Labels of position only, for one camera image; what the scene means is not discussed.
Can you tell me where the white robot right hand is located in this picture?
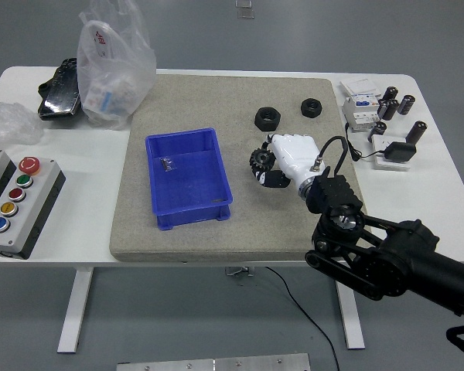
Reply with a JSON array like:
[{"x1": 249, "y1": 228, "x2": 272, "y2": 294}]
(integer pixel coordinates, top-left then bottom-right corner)
[{"x1": 251, "y1": 133, "x2": 326, "y2": 190}]

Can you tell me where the black metal gear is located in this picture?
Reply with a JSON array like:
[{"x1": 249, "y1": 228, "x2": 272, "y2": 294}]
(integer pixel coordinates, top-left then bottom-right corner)
[{"x1": 249, "y1": 148, "x2": 275, "y2": 175}]

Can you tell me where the small black hex nut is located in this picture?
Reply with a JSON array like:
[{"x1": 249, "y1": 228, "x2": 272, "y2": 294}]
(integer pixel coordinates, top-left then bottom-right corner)
[{"x1": 300, "y1": 98, "x2": 325, "y2": 117}]

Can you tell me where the large black hex nut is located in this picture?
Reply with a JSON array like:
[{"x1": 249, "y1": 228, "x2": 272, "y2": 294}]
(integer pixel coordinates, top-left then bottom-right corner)
[{"x1": 254, "y1": 107, "x2": 282, "y2": 131}]

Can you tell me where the white flat card box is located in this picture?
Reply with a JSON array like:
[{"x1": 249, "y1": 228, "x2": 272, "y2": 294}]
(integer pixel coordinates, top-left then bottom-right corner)
[{"x1": 339, "y1": 77, "x2": 383, "y2": 97}]

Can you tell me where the blue plastic box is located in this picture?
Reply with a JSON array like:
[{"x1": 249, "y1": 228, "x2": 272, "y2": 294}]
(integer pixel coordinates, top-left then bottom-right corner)
[{"x1": 145, "y1": 128, "x2": 234, "y2": 231}]

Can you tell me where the grey five-button control box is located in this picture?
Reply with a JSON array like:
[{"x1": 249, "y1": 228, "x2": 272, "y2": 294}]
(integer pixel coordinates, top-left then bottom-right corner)
[{"x1": 0, "y1": 156, "x2": 67, "y2": 260}]

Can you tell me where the white circuit breaker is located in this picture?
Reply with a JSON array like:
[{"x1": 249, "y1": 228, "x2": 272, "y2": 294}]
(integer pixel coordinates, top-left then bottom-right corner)
[{"x1": 342, "y1": 94, "x2": 382, "y2": 134}]

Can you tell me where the white power socket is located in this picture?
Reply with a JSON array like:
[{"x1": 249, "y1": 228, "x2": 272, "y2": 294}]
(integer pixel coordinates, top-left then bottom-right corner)
[{"x1": 372, "y1": 134, "x2": 412, "y2": 172}]

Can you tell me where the grey-brown mat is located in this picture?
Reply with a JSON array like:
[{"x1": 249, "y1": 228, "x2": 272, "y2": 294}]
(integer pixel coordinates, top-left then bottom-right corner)
[{"x1": 108, "y1": 73, "x2": 372, "y2": 263}]

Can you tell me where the black power adapter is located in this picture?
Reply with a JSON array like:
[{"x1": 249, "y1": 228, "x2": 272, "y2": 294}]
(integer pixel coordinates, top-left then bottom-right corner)
[{"x1": 382, "y1": 141, "x2": 418, "y2": 163}]

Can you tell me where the white table leg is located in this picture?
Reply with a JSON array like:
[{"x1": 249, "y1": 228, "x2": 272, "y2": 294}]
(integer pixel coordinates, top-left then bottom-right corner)
[
  {"x1": 56, "y1": 266, "x2": 96, "y2": 354},
  {"x1": 333, "y1": 278, "x2": 367, "y2": 351}
]

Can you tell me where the white translucent plastic bag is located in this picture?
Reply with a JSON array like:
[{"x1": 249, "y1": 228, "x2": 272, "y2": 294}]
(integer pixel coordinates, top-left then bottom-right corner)
[{"x1": 76, "y1": 0, "x2": 158, "y2": 131}]

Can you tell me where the silver metal plate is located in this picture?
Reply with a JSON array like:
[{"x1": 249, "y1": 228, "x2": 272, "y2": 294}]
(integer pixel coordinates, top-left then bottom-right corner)
[{"x1": 116, "y1": 352, "x2": 311, "y2": 371}]

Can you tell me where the black glossy pouch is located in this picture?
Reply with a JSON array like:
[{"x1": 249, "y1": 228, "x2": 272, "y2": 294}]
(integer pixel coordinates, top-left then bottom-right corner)
[{"x1": 37, "y1": 57, "x2": 82, "y2": 121}]

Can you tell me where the clear bubble wrap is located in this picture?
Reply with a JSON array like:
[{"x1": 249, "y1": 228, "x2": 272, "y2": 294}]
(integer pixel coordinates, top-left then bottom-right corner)
[{"x1": 0, "y1": 102, "x2": 44, "y2": 147}]

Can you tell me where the black adapter cord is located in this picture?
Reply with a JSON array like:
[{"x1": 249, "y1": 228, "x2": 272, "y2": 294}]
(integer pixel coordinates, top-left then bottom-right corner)
[{"x1": 344, "y1": 122, "x2": 386, "y2": 162}]

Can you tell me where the metal under-table bracket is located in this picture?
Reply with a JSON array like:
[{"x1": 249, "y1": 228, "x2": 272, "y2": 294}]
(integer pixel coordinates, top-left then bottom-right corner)
[{"x1": 223, "y1": 266, "x2": 255, "y2": 277}]

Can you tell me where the black floor cable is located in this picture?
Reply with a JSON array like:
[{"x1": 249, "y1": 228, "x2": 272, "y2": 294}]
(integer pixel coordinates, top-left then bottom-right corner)
[{"x1": 264, "y1": 266, "x2": 340, "y2": 371}]

